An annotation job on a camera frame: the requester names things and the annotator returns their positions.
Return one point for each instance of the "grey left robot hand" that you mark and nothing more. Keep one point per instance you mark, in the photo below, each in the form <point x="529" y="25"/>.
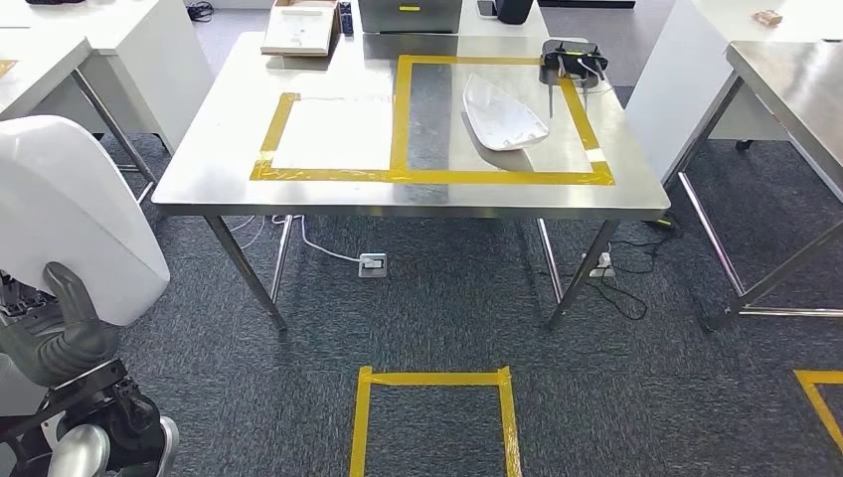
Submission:
<point x="72" y="342"/>

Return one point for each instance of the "white plastic part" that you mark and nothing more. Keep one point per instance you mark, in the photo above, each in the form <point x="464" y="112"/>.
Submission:
<point x="66" y="197"/>
<point x="500" y="118"/>

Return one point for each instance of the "yellow table tape outline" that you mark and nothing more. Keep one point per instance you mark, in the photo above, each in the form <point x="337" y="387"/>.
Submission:
<point x="6" y="67"/>
<point x="461" y="176"/>

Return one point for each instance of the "white table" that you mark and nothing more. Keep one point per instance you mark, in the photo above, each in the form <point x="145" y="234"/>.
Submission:
<point x="145" y="66"/>
<point x="514" y="31"/>
<point x="691" y="79"/>

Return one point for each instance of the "flat cardboard box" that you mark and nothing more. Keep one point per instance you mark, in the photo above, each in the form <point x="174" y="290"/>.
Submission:
<point x="300" y="29"/>

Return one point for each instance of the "small black remote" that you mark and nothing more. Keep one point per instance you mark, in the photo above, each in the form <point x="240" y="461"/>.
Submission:
<point x="346" y="16"/>

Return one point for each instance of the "grey metal case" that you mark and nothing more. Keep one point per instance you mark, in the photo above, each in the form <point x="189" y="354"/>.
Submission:
<point x="408" y="23"/>

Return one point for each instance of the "black cylinder container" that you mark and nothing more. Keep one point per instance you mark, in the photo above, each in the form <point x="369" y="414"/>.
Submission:
<point x="514" y="10"/>

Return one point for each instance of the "black router with antennas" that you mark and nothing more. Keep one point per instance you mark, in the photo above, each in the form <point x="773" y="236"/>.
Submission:
<point x="570" y="62"/>

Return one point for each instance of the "black caster wheel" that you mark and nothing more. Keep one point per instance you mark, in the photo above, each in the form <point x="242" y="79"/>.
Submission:
<point x="744" y="145"/>

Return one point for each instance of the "small tan block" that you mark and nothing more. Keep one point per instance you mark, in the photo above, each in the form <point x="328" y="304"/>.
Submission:
<point x="768" y="18"/>

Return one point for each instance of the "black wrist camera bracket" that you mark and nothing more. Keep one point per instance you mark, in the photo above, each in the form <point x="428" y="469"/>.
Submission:
<point x="79" y="392"/>

